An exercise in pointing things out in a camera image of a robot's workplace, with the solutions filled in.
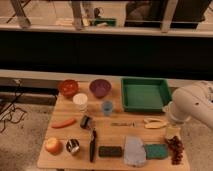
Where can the red yellow apple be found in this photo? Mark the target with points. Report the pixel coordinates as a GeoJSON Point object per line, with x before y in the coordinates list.
{"type": "Point", "coordinates": [53, 146]}

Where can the green plastic tray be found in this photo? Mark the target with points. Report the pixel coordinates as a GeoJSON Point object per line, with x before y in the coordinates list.
{"type": "Point", "coordinates": [144, 94]}

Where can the grey blue cloth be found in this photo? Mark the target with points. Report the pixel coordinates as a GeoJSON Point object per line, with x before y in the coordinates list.
{"type": "Point", "coordinates": [134, 152]}

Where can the bunch of red grapes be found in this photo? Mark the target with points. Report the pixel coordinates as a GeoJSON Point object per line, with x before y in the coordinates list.
{"type": "Point", "coordinates": [176, 146]}

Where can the green sponge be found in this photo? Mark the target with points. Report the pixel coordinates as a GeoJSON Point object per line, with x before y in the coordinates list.
{"type": "Point", "coordinates": [156, 151]}

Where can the metal fork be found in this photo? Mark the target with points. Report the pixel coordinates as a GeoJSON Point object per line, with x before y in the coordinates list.
{"type": "Point", "coordinates": [121, 124]}

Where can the small metal cup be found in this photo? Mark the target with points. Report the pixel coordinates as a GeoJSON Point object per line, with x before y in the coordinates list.
{"type": "Point", "coordinates": [73, 146]}

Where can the red orange bowl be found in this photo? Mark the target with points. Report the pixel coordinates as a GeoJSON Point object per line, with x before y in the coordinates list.
{"type": "Point", "coordinates": [68, 88]}

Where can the purple bowl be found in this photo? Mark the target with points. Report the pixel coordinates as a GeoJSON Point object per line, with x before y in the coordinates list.
{"type": "Point", "coordinates": [100, 87]}

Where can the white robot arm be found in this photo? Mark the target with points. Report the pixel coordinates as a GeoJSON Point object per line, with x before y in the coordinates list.
{"type": "Point", "coordinates": [194, 100]}

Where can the green box in background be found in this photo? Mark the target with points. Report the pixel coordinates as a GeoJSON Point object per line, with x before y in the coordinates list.
{"type": "Point", "coordinates": [105, 21]}

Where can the orange carrot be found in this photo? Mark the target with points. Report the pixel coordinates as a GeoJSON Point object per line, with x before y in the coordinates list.
{"type": "Point", "coordinates": [63, 124]}

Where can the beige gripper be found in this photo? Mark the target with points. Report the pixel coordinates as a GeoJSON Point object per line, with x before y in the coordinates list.
{"type": "Point", "coordinates": [172, 131]}

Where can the white plastic cup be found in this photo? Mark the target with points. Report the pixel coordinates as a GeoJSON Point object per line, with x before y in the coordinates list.
{"type": "Point", "coordinates": [81, 101]}

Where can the light blue cup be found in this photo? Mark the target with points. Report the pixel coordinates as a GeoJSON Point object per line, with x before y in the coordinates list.
{"type": "Point", "coordinates": [107, 108]}

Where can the dark rectangular sponge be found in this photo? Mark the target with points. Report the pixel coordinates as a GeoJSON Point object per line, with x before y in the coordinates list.
{"type": "Point", "coordinates": [110, 151]}

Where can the black handled knife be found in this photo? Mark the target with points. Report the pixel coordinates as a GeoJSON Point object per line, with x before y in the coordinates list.
{"type": "Point", "coordinates": [92, 145]}

